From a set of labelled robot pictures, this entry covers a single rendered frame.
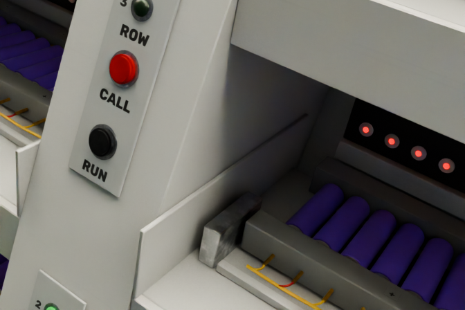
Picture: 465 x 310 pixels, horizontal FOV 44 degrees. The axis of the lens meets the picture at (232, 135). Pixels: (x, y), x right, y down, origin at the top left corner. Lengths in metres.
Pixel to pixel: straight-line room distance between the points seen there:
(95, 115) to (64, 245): 0.08
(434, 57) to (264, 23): 0.08
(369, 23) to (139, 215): 0.16
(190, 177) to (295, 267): 0.09
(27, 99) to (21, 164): 0.12
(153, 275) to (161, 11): 0.15
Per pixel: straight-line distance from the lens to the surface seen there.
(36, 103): 0.46
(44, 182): 0.36
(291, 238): 0.36
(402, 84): 0.26
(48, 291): 0.38
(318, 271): 0.35
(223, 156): 0.34
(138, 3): 0.30
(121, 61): 0.31
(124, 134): 0.31
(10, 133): 0.45
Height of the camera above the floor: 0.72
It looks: 16 degrees down
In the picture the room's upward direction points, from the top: 20 degrees clockwise
